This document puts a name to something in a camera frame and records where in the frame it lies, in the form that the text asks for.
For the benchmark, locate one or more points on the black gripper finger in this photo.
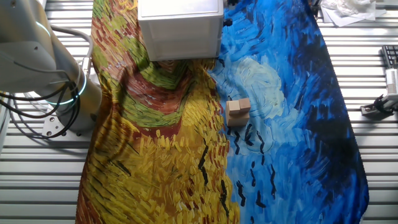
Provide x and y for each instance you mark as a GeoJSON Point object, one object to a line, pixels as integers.
{"type": "Point", "coordinates": [233, 2]}

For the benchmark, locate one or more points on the stepped wooden block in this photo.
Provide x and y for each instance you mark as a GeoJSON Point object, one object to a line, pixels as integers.
{"type": "Point", "coordinates": [237, 113]}

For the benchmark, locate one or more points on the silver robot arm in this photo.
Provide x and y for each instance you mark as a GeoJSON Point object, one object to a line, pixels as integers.
{"type": "Point", "coordinates": [25, 56]}

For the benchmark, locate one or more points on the white plastic drawer cabinet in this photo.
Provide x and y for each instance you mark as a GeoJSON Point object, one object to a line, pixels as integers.
{"type": "Point", "coordinates": [180, 31]}

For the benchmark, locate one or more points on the crumpled white paper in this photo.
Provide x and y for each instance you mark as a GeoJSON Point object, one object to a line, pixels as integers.
{"type": "Point", "coordinates": [351, 11]}

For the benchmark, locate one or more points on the blue and yellow painted cloth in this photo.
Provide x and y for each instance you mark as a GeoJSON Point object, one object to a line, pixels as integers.
{"type": "Point", "coordinates": [217, 155]}

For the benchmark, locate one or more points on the black keyboard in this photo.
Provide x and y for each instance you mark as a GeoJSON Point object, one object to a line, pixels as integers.
{"type": "Point", "coordinates": [391, 54]}

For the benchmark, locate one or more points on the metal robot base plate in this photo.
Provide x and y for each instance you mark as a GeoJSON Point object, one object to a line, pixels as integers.
{"type": "Point", "coordinates": [51, 127]}

